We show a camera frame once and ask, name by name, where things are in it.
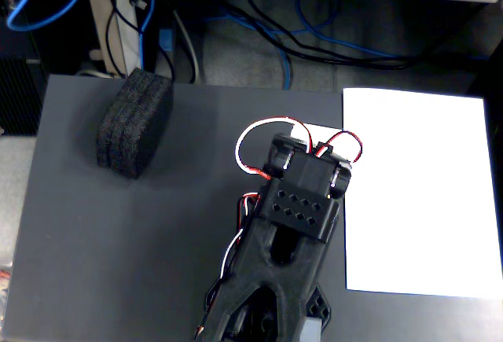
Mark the black lattice robot base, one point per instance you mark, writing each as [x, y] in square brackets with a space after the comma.
[318, 304]

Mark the black foam cube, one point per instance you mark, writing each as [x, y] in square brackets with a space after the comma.
[133, 122]

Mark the small blue plastic block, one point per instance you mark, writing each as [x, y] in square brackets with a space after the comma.
[166, 40]

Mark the white furniture leg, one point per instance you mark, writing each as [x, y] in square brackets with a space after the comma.
[126, 43]

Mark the dark grey work mat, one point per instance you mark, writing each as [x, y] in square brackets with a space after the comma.
[118, 240]

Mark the black vented computer case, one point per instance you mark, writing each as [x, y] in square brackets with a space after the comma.
[19, 98]

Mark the white paper sheet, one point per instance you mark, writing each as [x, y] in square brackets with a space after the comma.
[412, 200]

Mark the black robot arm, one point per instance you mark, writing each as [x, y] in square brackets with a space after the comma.
[291, 216]

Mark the grey table clamp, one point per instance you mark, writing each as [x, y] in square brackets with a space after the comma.
[310, 332]

